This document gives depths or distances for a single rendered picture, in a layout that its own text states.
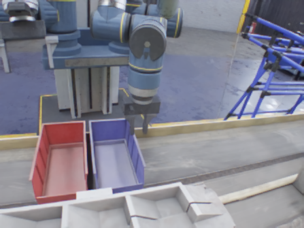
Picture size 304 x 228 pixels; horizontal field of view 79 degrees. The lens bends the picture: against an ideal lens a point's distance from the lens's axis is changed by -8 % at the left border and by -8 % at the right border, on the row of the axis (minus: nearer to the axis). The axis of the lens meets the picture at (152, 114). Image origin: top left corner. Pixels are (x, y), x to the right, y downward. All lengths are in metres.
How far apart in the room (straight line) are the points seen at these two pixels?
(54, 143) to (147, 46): 0.68
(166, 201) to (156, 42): 0.48
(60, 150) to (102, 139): 0.21
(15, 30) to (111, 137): 0.62
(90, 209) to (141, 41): 0.50
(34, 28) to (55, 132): 0.48
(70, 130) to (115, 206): 0.48
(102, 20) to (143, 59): 0.25
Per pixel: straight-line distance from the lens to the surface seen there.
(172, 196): 0.68
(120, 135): 1.03
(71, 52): 1.36
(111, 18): 0.76
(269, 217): 1.00
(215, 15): 12.46
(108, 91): 1.88
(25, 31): 0.74
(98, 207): 0.63
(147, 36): 0.58
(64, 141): 1.04
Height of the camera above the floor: 1.45
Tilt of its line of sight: 32 degrees down
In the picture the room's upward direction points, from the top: 9 degrees clockwise
